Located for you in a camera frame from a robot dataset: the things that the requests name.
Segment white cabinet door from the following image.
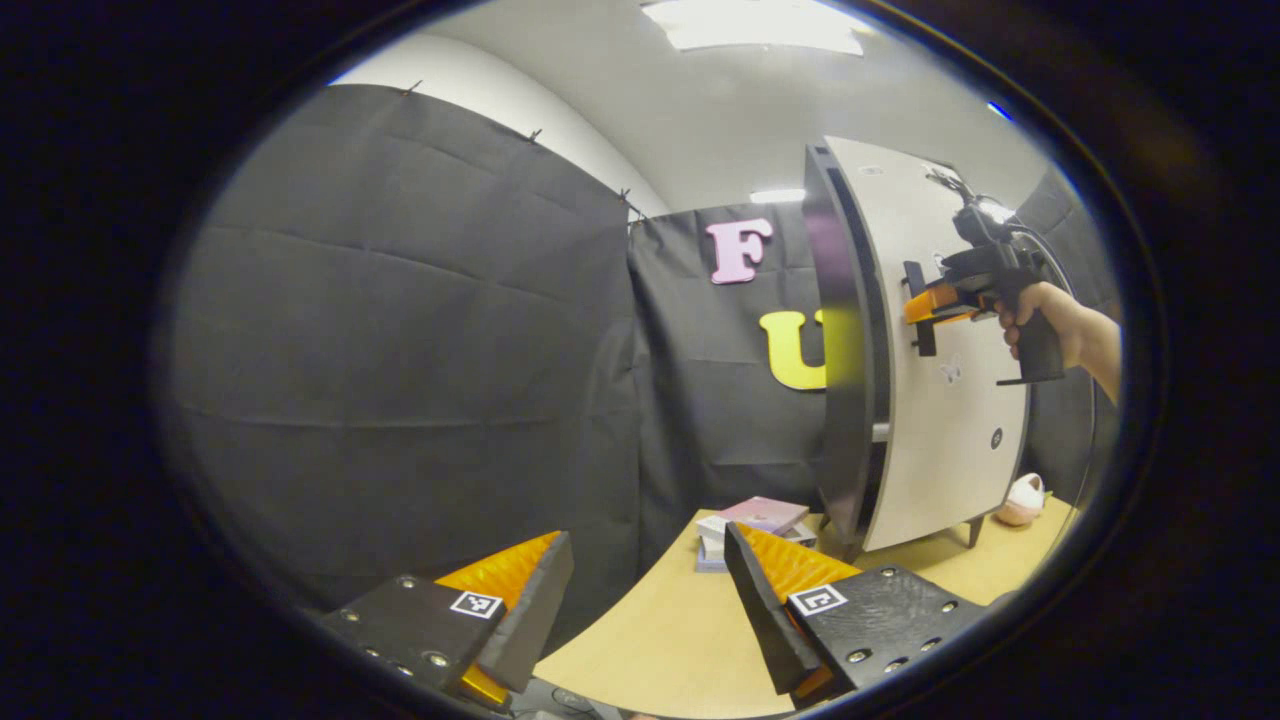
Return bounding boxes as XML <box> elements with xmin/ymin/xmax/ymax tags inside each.
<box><xmin>826</xmin><ymin>135</ymin><xmax>1031</xmax><ymax>553</ymax></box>

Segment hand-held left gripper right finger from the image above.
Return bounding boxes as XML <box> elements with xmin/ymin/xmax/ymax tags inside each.
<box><xmin>724</xmin><ymin>521</ymin><xmax>991</xmax><ymax>711</ymax></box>

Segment pink book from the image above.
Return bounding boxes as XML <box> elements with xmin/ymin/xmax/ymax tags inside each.
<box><xmin>715</xmin><ymin>497</ymin><xmax>809</xmax><ymax>534</ymax></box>

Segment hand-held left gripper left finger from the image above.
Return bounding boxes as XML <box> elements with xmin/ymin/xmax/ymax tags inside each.
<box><xmin>320</xmin><ymin>530</ymin><xmax>576</xmax><ymax>714</ymax></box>

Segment black backdrop cloth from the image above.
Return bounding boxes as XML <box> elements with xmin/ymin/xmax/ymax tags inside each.
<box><xmin>165</xmin><ymin>83</ymin><xmax>1121</xmax><ymax>626</ymax></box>

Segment large ceiling light panel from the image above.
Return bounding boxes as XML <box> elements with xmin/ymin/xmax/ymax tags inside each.
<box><xmin>640</xmin><ymin>0</ymin><xmax>866</xmax><ymax>56</ymax></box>

